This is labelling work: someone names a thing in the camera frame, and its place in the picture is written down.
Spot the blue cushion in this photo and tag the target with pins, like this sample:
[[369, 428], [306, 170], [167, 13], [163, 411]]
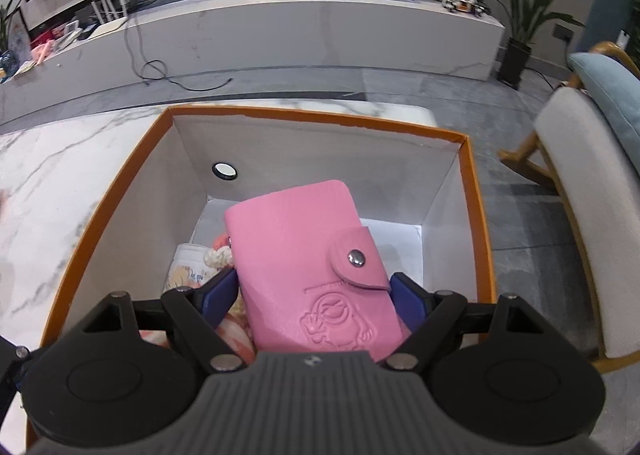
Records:
[[610, 90]]

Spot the orange cardboard box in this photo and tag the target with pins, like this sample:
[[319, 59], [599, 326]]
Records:
[[125, 215]]

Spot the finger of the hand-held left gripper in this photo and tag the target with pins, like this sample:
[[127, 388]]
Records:
[[12, 365]]

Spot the small white frame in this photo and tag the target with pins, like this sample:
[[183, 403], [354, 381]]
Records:
[[72, 31]]

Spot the white router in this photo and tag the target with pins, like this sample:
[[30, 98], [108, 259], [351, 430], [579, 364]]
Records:
[[110, 27]]

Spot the wall socket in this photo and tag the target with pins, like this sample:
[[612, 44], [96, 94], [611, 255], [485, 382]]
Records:
[[563, 31]]

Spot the white bottle with peach print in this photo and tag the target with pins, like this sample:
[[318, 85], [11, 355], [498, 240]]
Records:
[[187, 265]]

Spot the pink snap wallet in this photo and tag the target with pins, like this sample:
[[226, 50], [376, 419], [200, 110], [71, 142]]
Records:
[[300, 255]]

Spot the white marble tv cabinet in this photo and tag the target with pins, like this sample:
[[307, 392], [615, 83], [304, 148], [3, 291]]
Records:
[[300, 35]]

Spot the wooden chair white seat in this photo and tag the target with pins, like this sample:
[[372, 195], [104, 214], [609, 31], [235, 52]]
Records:
[[580, 185]]

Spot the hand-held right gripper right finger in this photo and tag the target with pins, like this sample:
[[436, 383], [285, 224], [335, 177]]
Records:
[[407, 300]]

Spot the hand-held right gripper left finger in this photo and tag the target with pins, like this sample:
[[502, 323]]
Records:
[[220, 295]]

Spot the black white toy model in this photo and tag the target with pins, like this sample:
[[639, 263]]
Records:
[[465, 2]]

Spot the pink toy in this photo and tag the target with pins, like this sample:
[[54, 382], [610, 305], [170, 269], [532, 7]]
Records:
[[42, 50]]

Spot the long-leaf plant in black pot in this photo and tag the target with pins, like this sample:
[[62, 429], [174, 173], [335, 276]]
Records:
[[515, 60]]

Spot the potted plant beside picture frame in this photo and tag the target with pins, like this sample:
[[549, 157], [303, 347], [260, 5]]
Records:
[[10, 25]]

